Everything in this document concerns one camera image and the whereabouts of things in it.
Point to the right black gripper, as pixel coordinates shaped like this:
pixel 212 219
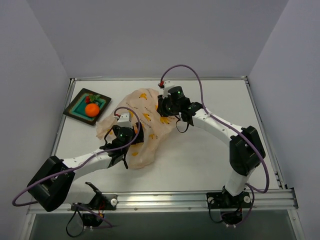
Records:
pixel 161 107

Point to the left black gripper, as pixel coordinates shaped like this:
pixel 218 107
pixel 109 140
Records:
pixel 139 132

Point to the yellow orange fake mango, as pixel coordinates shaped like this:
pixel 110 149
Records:
pixel 136 129

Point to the banana print plastic bag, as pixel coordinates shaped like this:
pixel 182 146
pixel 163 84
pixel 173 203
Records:
pixel 155 128

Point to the orange fake fruit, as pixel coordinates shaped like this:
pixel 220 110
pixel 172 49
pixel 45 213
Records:
pixel 92 110

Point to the fake strawberry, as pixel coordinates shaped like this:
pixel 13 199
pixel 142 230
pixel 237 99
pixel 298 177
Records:
pixel 92 98

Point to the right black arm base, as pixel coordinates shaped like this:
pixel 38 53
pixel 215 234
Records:
pixel 234 210

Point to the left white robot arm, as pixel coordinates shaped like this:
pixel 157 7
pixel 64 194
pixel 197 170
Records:
pixel 51 184

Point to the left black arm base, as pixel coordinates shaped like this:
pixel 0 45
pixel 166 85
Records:
pixel 91 213

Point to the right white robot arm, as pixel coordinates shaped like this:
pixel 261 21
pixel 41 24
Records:
pixel 246 151

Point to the green square plate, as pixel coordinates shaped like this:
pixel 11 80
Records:
pixel 76 107

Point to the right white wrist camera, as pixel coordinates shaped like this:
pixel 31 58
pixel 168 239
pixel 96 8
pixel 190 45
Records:
pixel 166 86

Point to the aluminium front rail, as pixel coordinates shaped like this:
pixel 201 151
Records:
pixel 194 201

